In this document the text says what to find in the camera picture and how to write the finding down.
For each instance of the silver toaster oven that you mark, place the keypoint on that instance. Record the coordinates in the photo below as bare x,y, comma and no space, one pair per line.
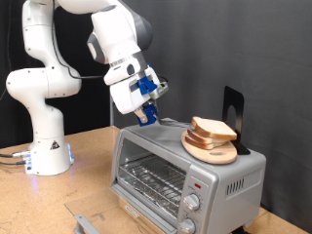
227,169

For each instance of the round wooden cutting board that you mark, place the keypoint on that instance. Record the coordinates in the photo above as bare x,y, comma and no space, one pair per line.
211,156

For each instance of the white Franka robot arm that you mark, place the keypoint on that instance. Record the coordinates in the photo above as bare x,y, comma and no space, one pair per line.
35,87

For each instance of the dark grey backdrop curtain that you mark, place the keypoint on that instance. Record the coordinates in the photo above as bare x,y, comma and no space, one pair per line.
195,48

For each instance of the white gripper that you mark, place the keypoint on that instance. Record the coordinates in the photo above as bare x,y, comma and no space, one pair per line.
125,97

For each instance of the black metal bookend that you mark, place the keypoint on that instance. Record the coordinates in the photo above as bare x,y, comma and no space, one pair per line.
239,100

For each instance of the silver oven knob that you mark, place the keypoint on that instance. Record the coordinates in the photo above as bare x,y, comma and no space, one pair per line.
187,226
191,202

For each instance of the black backdrop curtain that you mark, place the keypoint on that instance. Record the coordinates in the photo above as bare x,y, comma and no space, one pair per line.
13,130

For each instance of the spatula with blue grip block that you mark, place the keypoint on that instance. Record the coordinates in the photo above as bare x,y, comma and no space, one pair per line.
150,115

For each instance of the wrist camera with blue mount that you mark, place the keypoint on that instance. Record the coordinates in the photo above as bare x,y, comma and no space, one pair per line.
146,85

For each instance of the metal pole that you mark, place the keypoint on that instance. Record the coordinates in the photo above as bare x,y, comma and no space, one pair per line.
111,117

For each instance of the white bread slice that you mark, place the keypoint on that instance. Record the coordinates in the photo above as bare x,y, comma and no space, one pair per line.
198,138
214,128
198,145

